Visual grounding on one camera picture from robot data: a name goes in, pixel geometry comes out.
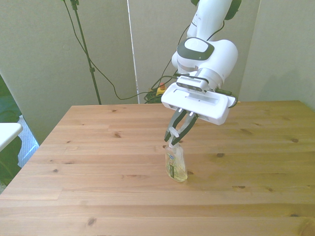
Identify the white vertical partition strip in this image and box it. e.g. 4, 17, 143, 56
126, 0, 141, 104

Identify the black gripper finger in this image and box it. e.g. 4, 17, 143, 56
163, 109, 187, 143
171, 111, 199, 146

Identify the white mesh panel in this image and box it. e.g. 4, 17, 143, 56
18, 115, 40, 168

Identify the black camera stand pole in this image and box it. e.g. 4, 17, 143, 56
70, 0, 102, 105

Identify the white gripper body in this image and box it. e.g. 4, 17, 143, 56
161, 82, 236, 126

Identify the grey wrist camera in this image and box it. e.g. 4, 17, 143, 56
176, 75, 209, 93

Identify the white ledge board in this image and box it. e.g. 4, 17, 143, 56
0, 122, 24, 152

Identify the coiled black cable bundle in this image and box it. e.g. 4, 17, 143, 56
144, 90, 165, 104

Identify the thin black hanging cable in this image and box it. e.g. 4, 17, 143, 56
61, 0, 173, 101

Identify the clear sanitizer pump bottle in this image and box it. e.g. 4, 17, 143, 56
164, 127, 189, 183

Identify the green leafy plant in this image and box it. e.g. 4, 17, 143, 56
0, 73, 23, 185

